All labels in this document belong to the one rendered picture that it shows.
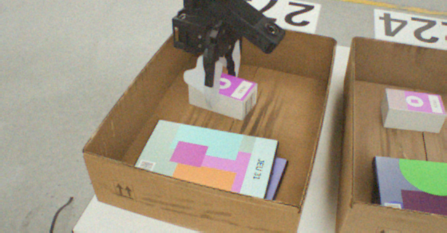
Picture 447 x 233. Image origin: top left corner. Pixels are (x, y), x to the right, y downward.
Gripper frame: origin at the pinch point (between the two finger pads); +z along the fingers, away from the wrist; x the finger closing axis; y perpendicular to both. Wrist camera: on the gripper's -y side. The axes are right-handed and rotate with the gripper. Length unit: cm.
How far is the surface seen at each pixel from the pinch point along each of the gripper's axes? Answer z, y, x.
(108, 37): 78, 131, -105
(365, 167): 2.7, -25.8, 3.6
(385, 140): 2.6, -27.5, -3.8
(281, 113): 2.5, -9.5, -2.0
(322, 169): 3.5, -19.8, 6.0
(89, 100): 78, 101, -55
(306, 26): -7.0, -8.3, -15.8
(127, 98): -5.5, 8.5, 14.3
